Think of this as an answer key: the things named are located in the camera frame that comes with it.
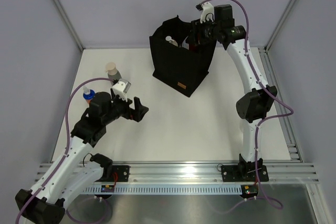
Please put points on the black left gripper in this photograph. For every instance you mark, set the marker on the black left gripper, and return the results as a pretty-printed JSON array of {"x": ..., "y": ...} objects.
[{"x": 136, "y": 114}]

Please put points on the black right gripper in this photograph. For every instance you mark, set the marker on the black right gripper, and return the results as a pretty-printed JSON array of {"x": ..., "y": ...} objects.
[{"x": 196, "y": 33}]

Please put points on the cream bottle white pump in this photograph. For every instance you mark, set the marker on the cream bottle white pump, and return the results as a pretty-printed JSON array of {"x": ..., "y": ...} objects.
[{"x": 171, "y": 41}]

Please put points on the grey bottle beige cap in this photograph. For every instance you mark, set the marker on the grey bottle beige cap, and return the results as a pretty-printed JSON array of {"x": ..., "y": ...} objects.
[{"x": 112, "y": 72}]

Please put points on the red tall bottle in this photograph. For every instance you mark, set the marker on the red tall bottle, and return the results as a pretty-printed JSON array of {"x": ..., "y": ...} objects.
[{"x": 185, "y": 45}]

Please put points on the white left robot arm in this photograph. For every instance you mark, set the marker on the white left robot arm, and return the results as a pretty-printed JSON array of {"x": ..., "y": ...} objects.
[{"x": 48, "y": 199}]

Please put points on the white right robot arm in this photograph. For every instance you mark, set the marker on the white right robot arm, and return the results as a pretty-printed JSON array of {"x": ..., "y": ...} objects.
[{"x": 216, "y": 23}]

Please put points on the black canvas bag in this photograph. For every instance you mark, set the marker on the black canvas bag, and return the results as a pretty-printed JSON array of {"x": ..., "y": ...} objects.
[{"x": 179, "y": 68}]

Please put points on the orange bottle blue cap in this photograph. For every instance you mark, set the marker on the orange bottle blue cap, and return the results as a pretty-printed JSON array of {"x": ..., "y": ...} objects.
[{"x": 88, "y": 94}]

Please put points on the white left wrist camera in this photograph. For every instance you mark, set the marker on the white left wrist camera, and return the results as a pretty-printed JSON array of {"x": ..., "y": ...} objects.
[{"x": 120, "y": 89}]

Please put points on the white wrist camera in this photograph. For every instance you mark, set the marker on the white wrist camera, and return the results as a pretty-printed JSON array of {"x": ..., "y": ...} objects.
[
  {"x": 207, "y": 12},
  {"x": 120, "y": 89}
]

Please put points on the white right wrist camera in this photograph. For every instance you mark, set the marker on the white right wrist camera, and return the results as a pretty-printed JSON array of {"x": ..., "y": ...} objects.
[{"x": 207, "y": 12}]

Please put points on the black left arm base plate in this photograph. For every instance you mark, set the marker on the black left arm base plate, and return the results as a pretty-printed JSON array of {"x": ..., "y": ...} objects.
[{"x": 120, "y": 172}]

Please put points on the white slotted cable duct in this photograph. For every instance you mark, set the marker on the white slotted cable duct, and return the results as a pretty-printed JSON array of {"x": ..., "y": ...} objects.
[{"x": 132, "y": 189}]

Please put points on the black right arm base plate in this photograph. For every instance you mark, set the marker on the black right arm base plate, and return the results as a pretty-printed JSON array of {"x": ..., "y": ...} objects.
[{"x": 236, "y": 173}]

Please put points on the aluminium frame post right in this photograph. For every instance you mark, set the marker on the aluminium frame post right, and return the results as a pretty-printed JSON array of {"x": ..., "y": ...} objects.
[{"x": 284, "y": 16}]

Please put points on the aluminium frame post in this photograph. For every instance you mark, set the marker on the aluminium frame post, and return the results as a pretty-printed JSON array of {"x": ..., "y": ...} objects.
[
  {"x": 284, "y": 16},
  {"x": 68, "y": 24}
]

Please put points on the aluminium frame post left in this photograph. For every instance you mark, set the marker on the aluminium frame post left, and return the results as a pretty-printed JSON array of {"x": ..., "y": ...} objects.
[{"x": 68, "y": 24}]

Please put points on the aluminium rail front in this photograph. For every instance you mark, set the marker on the aluminium rail front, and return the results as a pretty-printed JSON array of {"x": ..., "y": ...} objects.
[{"x": 173, "y": 173}]

